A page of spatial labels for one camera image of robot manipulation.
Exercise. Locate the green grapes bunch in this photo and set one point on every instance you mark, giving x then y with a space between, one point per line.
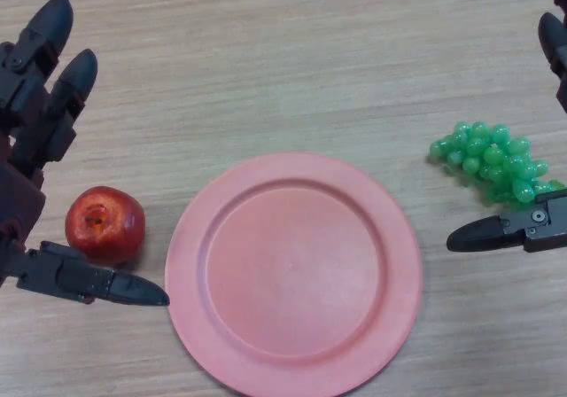
491 158

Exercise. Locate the red apple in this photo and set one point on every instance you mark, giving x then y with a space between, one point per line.
105 224

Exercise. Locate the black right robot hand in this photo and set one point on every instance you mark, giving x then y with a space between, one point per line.
522 233

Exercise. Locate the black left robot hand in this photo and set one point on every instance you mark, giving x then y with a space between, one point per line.
26 118

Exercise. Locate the pink round plate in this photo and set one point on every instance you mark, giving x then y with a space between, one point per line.
294 275

